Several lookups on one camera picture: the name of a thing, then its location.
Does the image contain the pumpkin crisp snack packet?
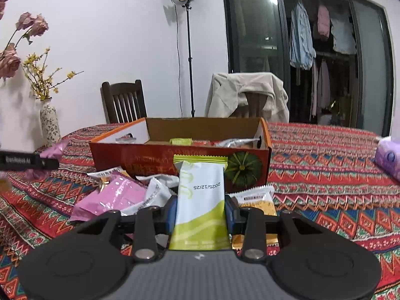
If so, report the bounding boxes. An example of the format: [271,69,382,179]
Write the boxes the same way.
[228,185,278,249]

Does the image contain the pink snack packet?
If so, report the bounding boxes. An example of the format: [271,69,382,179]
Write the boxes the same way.
[69,174,147,222]
[25,139,69,182]

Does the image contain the green white snack packet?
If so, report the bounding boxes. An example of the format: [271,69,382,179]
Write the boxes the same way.
[169,154,231,251]

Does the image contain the silver white snack packet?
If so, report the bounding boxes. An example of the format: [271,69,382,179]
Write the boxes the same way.
[213,138,261,148]

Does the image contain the red white snack bag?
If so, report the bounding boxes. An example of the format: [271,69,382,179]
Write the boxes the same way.
[191,140,215,147]

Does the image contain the white floral ceramic vase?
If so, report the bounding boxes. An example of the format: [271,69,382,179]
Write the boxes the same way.
[39,98,62,147]

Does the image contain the orange cardboard box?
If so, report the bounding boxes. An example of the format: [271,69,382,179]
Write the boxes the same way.
[89,117,272,192]

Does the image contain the patterned red tablecloth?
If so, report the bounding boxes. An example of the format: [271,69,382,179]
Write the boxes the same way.
[1,123,399,299]

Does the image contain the yellow flower branches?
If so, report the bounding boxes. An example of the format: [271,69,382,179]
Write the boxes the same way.
[22,47,83,101]

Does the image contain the chair with beige jacket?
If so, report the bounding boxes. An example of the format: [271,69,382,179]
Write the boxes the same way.
[232,92,267,118]

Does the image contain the dark wooden chair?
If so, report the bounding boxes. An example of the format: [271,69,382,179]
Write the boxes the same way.
[100,79,147,123]

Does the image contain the beige jacket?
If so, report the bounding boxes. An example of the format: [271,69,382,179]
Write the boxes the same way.
[205,72,290,123]

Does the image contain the dried pink roses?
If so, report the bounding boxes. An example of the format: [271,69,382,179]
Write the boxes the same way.
[1,11,49,81]

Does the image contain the purple tissue pack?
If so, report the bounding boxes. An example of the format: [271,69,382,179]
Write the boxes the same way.
[374,136,400,181]

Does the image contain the light blue hanging shirt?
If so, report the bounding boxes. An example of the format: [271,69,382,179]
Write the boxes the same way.
[289,0,316,70]

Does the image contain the dark framed glass door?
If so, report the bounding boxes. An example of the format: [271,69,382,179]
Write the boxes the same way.
[224,0,395,136]

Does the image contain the white hanging garment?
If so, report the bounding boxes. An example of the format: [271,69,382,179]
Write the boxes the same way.
[331,18,357,55]

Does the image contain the pink hanging garment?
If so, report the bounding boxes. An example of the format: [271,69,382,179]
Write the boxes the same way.
[316,5,330,39]

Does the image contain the studio light on stand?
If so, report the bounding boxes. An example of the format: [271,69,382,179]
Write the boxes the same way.
[171,0,195,118]

